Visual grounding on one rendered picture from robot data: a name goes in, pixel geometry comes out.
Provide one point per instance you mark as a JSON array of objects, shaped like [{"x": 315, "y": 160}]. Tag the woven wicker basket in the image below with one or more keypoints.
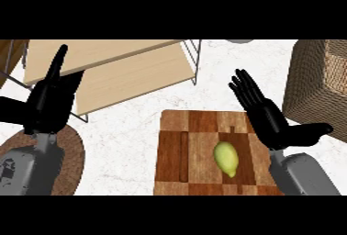
[{"x": 316, "y": 85}]

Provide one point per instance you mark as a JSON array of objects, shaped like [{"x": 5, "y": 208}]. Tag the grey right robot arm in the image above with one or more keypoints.
[{"x": 300, "y": 174}]

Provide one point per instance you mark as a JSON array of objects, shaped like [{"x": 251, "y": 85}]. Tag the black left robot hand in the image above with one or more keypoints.
[{"x": 47, "y": 101}]

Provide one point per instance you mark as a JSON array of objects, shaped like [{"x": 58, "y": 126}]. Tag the brown wooden panel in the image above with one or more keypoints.
[{"x": 8, "y": 58}]

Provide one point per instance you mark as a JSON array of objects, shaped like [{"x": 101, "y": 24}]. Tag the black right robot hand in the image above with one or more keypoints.
[{"x": 266, "y": 119}]

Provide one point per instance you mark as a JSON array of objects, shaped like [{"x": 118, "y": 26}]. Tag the yellow-green lemon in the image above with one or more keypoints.
[{"x": 226, "y": 158}]

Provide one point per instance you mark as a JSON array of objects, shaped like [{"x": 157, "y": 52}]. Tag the brown wooden cutting board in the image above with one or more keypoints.
[{"x": 211, "y": 153}]

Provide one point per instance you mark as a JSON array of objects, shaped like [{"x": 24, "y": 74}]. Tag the grey object at edge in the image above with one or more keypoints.
[{"x": 239, "y": 41}]

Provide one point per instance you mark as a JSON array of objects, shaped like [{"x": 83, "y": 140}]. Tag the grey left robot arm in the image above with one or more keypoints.
[{"x": 27, "y": 168}]

